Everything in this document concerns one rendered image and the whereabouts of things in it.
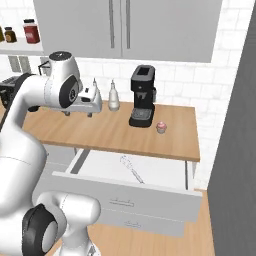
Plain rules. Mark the open white drawer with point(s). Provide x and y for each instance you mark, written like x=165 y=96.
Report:
x=133 y=196

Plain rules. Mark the pink cupcake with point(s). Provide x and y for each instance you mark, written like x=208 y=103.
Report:
x=161 y=127

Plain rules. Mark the brown jar with black lid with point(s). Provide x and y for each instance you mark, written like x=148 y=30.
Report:
x=10 y=35

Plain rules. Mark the grey upper cupboard door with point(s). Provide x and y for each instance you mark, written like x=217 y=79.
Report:
x=76 y=26
x=170 y=30

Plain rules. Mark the black coffee machine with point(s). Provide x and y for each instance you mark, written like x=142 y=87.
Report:
x=142 y=96

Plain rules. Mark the grey closed drawer front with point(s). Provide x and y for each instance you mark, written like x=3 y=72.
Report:
x=150 y=225

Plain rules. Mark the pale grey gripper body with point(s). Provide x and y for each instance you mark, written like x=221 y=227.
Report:
x=85 y=106

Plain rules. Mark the grey wall socket plate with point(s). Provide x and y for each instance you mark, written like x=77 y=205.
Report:
x=25 y=64
x=14 y=64

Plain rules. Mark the white wall shelf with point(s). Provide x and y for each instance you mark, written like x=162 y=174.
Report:
x=20 y=47

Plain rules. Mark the silver whisk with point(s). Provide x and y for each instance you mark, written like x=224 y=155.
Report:
x=131 y=169

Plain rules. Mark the yellow jar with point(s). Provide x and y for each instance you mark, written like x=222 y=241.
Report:
x=1 y=34

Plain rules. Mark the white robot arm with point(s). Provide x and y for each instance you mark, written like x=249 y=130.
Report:
x=20 y=160

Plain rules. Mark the red jar with black lid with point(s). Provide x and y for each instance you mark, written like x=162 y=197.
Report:
x=31 y=32

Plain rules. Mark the tall dark grey fridge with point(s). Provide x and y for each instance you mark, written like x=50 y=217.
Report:
x=235 y=150

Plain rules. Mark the black toaster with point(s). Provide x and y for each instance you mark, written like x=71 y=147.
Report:
x=8 y=88

